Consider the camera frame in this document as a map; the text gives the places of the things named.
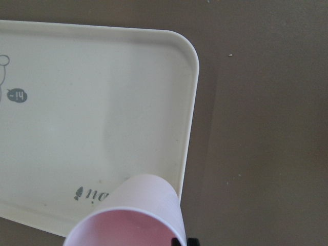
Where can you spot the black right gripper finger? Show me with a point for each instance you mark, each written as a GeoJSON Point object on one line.
{"type": "Point", "coordinates": [190, 242]}

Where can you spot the cream rabbit tray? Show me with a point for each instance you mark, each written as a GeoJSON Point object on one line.
{"type": "Point", "coordinates": [84, 108]}

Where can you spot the pink cup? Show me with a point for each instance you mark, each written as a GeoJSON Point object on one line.
{"type": "Point", "coordinates": [144, 210]}

